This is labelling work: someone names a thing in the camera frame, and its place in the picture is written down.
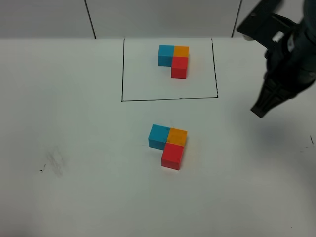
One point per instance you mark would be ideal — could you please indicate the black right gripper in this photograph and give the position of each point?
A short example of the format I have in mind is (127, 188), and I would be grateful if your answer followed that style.
(291, 69)

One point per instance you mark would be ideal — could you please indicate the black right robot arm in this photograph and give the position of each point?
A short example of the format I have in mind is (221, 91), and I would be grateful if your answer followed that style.
(309, 14)

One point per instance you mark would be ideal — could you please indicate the red template cube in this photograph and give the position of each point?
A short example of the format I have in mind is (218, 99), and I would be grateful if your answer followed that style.
(179, 67)

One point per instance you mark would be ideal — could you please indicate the orange template cube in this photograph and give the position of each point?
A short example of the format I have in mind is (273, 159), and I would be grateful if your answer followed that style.
(181, 51)

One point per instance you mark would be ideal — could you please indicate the blue template cube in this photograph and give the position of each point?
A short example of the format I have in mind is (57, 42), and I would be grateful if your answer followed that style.
(165, 55)

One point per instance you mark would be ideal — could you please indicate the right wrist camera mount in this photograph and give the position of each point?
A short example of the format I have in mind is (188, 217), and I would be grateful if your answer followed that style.
(262, 23)

